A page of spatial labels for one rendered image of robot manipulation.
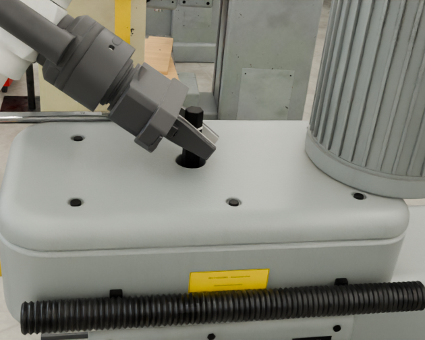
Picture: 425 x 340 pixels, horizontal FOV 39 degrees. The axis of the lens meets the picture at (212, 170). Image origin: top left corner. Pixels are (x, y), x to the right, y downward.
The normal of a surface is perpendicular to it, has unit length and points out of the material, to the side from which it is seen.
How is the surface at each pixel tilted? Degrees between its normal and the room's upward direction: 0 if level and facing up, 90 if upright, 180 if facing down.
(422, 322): 90
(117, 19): 90
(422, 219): 0
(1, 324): 0
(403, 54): 90
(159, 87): 30
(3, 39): 70
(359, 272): 90
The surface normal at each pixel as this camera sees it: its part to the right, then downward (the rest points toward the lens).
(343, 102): -0.81, 0.23
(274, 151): 0.09, -0.86
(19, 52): 0.11, 0.19
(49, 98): 0.17, 0.51
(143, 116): -0.13, 0.50
